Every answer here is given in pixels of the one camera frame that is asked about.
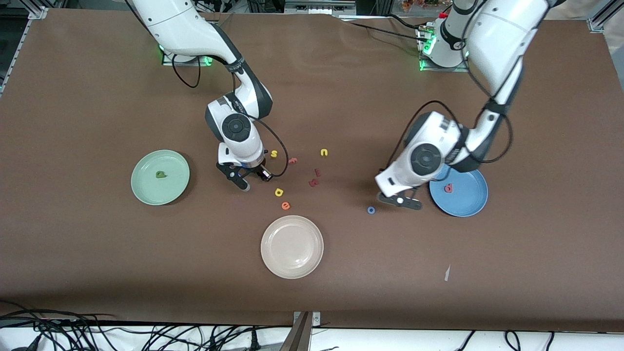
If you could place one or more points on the green plate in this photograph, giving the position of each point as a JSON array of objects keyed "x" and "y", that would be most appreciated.
[{"x": 160, "y": 190}]

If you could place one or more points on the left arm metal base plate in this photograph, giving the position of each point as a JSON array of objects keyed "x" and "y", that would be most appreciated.
[{"x": 438, "y": 69}]

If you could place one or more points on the small metal bracket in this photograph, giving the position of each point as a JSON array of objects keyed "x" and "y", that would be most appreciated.
[{"x": 316, "y": 319}]

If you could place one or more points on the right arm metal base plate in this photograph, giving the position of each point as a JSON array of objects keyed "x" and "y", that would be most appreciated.
[{"x": 195, "y": 62}]

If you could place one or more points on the dark red letter k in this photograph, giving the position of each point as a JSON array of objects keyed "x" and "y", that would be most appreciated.
[{"x": 314, "y": 183}]

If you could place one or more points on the pink letter d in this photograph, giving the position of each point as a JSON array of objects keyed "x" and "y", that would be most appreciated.
[{"x": 448, "y": 188}]

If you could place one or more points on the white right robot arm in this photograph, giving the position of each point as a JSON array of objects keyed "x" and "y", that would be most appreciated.
[{"x": 234, "y": 127}]

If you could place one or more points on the brown paper table cover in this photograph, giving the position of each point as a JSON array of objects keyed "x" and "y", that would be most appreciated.
[{"x": 341, "y": 97}]

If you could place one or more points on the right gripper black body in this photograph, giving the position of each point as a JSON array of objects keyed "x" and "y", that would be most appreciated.
[{"x": 254, "y": 170}]

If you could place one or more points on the small white paper scrap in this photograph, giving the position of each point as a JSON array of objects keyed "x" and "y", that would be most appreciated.
[{"x": 447, "y": 274}]

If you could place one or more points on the grey metal box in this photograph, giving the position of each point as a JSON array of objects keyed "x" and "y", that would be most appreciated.
[{"x": 317, "y": 6}]

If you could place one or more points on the grey aluminium rail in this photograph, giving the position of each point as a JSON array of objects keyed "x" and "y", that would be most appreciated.
[{"x": 20, "y": 34}]

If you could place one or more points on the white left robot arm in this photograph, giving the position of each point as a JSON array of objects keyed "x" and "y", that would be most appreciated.
[{"x": 429, "y": 156}]

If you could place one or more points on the blue plate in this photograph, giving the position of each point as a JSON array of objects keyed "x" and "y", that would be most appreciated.
[{"x": 468, "y": 197}]

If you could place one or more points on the grey metal beam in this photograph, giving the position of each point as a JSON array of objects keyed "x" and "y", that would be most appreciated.
[{"x": 298, "y": 341}]

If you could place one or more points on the beige plate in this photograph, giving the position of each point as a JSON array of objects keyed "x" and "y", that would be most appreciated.
[{"x": 292, "y": 247}]

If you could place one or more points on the orange flowers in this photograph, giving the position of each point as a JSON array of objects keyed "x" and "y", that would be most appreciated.
[{"x": 419, "y": 4}]

